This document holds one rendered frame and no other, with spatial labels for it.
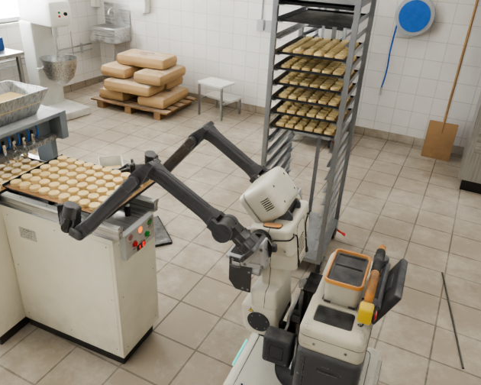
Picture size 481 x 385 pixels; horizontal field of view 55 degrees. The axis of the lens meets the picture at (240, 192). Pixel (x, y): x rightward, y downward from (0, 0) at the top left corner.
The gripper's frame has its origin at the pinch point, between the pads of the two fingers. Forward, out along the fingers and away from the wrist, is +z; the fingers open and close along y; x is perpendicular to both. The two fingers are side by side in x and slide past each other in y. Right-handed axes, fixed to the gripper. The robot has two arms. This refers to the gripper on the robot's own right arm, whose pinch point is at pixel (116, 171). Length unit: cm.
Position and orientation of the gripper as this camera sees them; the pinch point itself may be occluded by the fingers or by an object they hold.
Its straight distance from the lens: 247.2
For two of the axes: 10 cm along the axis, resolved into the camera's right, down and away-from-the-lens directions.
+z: -9.3, 1.2, -3.5
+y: 0.8, -8.7, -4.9
